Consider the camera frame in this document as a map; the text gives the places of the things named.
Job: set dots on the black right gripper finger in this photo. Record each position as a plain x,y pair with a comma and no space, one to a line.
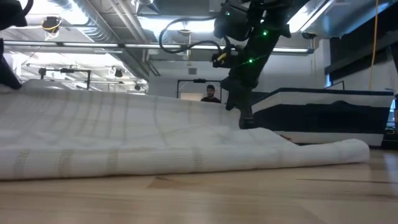
246,109
235,93

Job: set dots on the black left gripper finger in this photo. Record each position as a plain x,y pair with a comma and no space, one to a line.
6,71

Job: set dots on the white towel with beige stripes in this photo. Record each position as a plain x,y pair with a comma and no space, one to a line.
155,140

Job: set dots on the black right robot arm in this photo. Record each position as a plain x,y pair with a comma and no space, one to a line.
273,15

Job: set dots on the person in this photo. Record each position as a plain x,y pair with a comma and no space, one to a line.
211,98

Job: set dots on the navy blue fabric bin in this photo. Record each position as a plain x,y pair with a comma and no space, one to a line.
326,118

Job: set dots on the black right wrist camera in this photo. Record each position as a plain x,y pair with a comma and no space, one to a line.
230,62

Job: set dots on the black slanted wall beam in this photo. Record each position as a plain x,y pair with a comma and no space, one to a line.
367,59

